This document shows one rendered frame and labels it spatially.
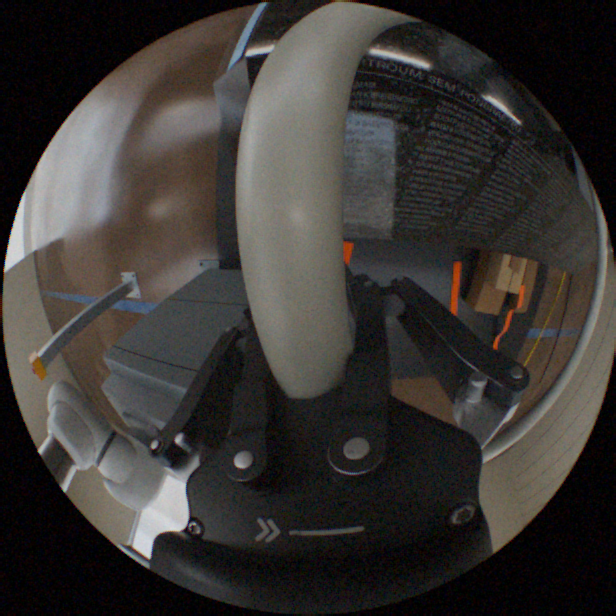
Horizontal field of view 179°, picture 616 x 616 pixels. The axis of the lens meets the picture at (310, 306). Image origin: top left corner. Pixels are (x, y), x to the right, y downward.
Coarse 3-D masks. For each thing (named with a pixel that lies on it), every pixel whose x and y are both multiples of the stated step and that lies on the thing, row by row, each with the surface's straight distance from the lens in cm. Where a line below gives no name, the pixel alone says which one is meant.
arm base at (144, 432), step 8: (128, 416) 70; (128, 424) 72; (136, 424) 66; (144, 424) 63; (152, 424) 60; (128, 432) 68; (136, 432) 65; (144, 432) 64; (152, 432) 61; (144, 440) 63; (152, 440) 63
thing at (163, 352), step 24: (216, 264) 122; (192, 288) 100; (216, 288) 95; (240, 288) 92; (168, 312) 83; (192, 312) 79; (216, 312) 75; (240, 312) 73; (144, 336) 74; (168, 336) 69; (192, 336) 65; (216, 336) 63; (120, 360) 68; (144, 360) 63; (168, 360) 59; (192, 360) 56; (144, 384) 62; (168, 384) 53
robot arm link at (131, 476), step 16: (112, 448) 61; (128, 448) 62; (144, 448) 62; (112, 464) 61; (128, 464) 61; (144, 464) 61; (112, 480) 63; (128, 480) 61; (144, 480) 61; (160, 480) 64; (128, 496) 62; (144, 496) 63
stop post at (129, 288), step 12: (132, 276) 173; (120, 288) 168; (132, 288) 176; (96, 300) 163; (108, 300) 161; (84, 312) 152; (96, 312) 156; (72, 324) 147; (84, 324) 151; (60, 336) 144; (72, 336) 148; (48, 348) 142; (60, 348) 145; (36, 360) 139; (48, 360) 143; (36, 372) 140
